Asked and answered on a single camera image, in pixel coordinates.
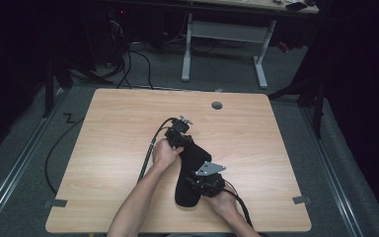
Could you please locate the white metal desk frame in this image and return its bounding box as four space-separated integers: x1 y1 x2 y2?
181 12 277 90

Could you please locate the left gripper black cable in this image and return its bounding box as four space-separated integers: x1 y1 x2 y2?
136 117 176 184

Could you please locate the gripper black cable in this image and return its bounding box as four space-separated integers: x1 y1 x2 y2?
223 179 255 229
136 117 176 184

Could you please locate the light wooden desk top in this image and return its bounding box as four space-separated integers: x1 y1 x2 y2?
177 0 320 15

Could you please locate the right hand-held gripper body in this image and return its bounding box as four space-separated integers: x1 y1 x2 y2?
190 160 227 198

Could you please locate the black sock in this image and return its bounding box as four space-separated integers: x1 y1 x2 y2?
174 146 211 208
174 144 213 208

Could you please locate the metal floor rail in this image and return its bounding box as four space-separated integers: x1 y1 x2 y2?
0 87 67 231
299 107 364 237

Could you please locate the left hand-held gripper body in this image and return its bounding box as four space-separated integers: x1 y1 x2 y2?
163 115 194 144

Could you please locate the person's left hand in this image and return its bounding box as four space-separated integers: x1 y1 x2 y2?
151 137 186 170

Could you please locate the dark computer case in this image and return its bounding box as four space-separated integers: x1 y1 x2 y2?
107 6 132 67

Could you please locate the black device on desk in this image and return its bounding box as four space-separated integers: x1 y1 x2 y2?
284 1 309 12

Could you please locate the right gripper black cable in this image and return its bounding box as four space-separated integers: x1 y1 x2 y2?
223 179 255 229

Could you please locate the black floor cable bundle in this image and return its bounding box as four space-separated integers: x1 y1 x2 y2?
102 48 133 89

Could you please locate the dark curtain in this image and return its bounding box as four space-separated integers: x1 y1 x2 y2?
309 0 379 228
0 0 93 169

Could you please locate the small red object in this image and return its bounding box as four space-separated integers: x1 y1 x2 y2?
276 40 290 53

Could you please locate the long black floor cable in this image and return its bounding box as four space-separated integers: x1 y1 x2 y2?
43 118 86 196

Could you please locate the thin black floor cable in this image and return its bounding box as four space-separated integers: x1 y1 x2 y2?
129 48 155 91

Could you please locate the person's right hand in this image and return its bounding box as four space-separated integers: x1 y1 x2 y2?
203 184 240 220

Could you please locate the black metal stand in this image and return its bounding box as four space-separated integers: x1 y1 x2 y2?
42 57 114 119
267 75 327 139

